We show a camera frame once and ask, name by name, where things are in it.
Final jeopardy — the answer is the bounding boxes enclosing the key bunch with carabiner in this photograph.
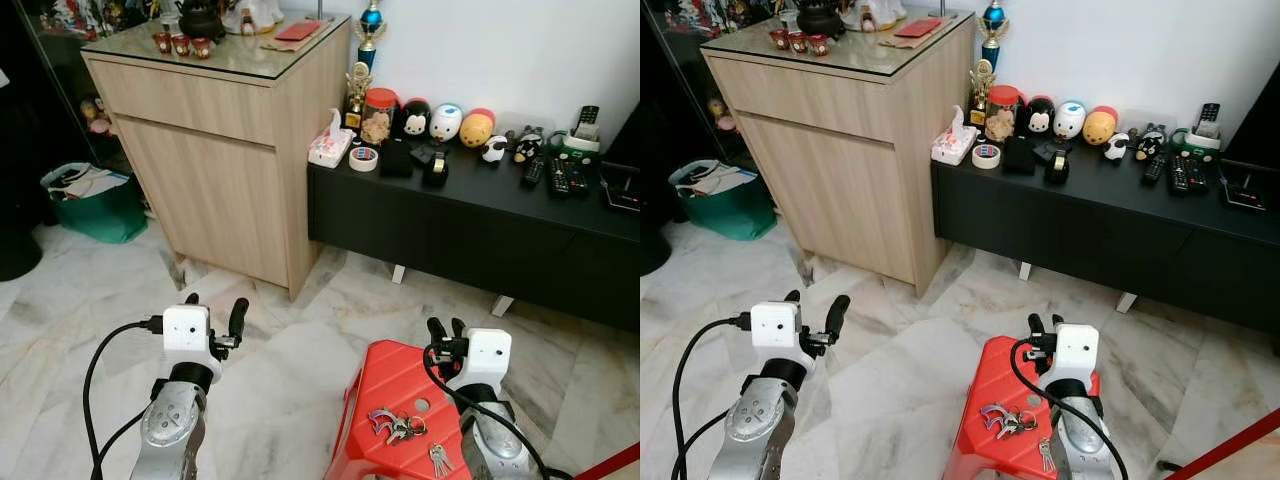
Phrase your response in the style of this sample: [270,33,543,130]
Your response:
[366,406,430,447]
[979,402,1039,441]

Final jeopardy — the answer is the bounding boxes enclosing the red plastic stool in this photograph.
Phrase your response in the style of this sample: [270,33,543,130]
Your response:
[325,340,503,480]
[944,335,1103,480]

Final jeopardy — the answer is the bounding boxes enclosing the black low tv console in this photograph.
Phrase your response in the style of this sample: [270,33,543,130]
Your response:
[929,137,1280,338]
[306,140,641,333]

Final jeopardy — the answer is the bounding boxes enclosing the green bag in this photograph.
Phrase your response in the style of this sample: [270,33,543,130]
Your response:
[39,162,149,245]
[667,159,777,242]

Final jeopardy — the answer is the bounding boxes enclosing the white papers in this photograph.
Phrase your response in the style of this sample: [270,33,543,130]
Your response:
[52,165,131,202]
[680,162,759,199]

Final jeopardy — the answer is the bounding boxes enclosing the light wooden cabinet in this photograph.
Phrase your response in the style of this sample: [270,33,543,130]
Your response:
[82,12,354,301]
[700,9,977,298]

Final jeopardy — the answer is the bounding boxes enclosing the black round base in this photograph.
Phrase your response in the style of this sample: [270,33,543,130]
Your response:
[640,222,672,278]
[0,222,44,284]

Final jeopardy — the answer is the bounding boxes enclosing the black wallet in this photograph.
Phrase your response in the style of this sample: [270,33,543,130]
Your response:
[379,139,415,180]
[1002,136,1039,177]

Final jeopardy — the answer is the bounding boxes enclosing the white pink tissue pack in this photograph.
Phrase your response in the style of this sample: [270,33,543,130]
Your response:
[308,108,355,169]
[930,105,980,167]

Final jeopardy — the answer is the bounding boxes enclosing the small black yellow figure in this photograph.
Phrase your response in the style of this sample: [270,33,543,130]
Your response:
[1134,124,1169,162]
[512,127,545,165]

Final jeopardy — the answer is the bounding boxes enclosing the yellow round plush toy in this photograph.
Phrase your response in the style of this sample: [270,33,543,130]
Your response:
[1082,104,1120,148]
[459,107,497,150]

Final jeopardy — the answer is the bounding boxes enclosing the black tray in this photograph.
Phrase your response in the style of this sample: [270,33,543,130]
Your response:
[1219,159,1280,212]
[599,164,641,214]

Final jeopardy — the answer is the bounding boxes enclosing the white round plush toy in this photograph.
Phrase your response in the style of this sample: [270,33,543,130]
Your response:
[430,103,465,144]
[1053,100,1088,141]

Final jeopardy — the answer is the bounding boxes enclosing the black round plush toy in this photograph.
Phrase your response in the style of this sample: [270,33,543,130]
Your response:
[395,98,433,142]
[1020,95,1057,139]

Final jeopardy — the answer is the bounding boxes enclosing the clear jar with red lid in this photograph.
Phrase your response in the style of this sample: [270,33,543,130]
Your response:
[984,85,1024,144]
[360,88,400,148]

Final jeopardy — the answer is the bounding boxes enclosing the green desk holder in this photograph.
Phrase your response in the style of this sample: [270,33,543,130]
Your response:
[1169,126,1224,165]
[546,128,602,167]

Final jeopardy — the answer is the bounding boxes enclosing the black television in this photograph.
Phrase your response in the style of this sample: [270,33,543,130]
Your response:
[1224,93,1280,173]
[604,98,641,173]

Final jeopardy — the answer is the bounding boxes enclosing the dark glass display cabinet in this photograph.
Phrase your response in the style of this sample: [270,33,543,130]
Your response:
[640,0,736,169]
[0,0,113,173]

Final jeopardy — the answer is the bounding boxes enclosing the small gold trophy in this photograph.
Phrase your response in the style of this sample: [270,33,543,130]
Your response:
[967,57,997,127]
[344,61,374,131]

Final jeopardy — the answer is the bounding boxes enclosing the black teapot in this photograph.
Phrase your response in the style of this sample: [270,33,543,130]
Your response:
[177,0,227,44]
[796,0,847,40]

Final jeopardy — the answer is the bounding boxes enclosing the white figurine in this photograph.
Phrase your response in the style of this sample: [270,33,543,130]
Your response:
[845,0,902,31]
[225,0,284,34]

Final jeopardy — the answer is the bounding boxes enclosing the blue trophy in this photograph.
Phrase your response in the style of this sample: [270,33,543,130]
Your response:
[356,0,387,72]
[979,0,1009,72]

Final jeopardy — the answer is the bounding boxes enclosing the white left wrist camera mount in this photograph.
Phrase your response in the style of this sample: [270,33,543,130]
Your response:
[162,305,216,359]
[750,302,805,357]

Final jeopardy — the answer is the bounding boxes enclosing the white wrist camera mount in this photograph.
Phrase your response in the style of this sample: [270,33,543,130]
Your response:
[1040,323,1101,389]
[162,305,216,359]
[750,302,805,357]
[447,328,513,393]

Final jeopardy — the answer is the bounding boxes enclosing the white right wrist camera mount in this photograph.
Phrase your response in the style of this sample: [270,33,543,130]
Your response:
[447,328,513,393]
[1040,323,1101,389]

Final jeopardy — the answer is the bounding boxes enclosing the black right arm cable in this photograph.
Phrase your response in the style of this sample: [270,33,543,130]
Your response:
[1008,338,1131,480]
[422,343,553,480]

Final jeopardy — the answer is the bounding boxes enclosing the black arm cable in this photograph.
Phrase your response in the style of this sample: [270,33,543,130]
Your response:
[82,316,165,480]
[669,313,753,480]
[1008,338,1131,480]
[422,343,553,480]

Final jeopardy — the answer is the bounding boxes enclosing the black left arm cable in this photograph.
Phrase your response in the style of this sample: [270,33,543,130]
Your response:
[669,313,753,480]
[82,316,165,480]

